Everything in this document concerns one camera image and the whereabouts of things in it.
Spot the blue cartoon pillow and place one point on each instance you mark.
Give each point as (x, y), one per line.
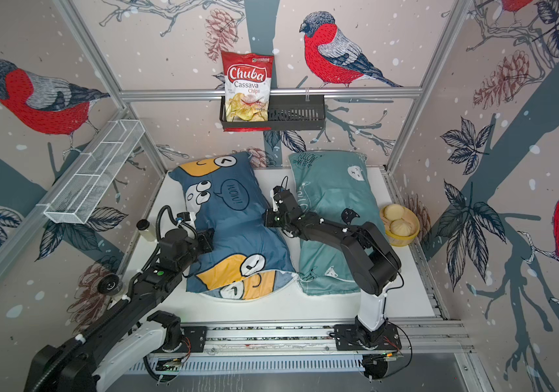
(248, 261)

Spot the white bun upper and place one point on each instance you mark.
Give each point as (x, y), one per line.
(393, 212)

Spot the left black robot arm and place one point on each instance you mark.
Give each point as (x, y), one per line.
(130, 330)

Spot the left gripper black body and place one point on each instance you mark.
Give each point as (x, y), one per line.
(203, 245)

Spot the glass jar black lid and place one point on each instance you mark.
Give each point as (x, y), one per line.
(146, 230)

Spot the teal cat pillow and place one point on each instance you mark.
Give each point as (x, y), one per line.
(335, 185)

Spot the yellow bowl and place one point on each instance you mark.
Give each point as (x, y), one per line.
(398, 241)

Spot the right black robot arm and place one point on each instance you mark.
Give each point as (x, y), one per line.
(372, 262)

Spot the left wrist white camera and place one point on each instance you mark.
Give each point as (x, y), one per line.
(183, 217)

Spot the white mesh wall basket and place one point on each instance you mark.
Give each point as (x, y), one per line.
(80, 195)

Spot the Chuba cassava chips bag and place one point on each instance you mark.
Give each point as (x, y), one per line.
(247, 83)

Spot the aluminium frame post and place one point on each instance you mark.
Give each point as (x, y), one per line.
(97, 59)

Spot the black wire shelf basket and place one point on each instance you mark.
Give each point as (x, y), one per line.
(285, 113)

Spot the white bun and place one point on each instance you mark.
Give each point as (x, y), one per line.
(393, 212)
(402, 228)

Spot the white bun lower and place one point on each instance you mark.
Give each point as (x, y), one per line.
(402, 228)

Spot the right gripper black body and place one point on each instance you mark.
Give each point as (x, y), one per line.
(275, 220)

